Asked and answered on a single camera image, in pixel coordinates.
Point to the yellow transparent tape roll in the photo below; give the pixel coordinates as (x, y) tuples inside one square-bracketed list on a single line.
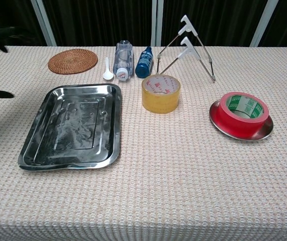
[(158, 103)]

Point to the red tape roll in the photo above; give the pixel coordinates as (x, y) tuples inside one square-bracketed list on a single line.
[(233, 125)]

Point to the round woven rattan coaster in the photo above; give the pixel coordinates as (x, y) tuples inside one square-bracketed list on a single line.
[(73, 61)]

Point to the dark pleated curtain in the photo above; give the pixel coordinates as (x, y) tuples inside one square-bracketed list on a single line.
[(95, 20)]

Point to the small white plastic spoon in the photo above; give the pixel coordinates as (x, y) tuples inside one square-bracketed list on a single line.
[(107, 74)]

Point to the rectangular stainless steel tray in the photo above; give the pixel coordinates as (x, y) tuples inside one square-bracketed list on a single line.
[(78, 125)]

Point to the clear plastic water bottle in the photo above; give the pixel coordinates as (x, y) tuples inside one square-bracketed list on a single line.
[(123, 60)]

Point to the blue bottle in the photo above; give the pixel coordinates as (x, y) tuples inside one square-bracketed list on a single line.
[(143, 65)]

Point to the beige waffle tablecloth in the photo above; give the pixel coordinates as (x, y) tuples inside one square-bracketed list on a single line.
[(158, 188)]

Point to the round stainless steel plate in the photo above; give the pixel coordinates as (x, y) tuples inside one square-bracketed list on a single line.
[(265, 131)]

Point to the white frame post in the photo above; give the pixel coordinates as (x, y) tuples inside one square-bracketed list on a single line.
[(262, 25), (45, 22), (157, 22)]

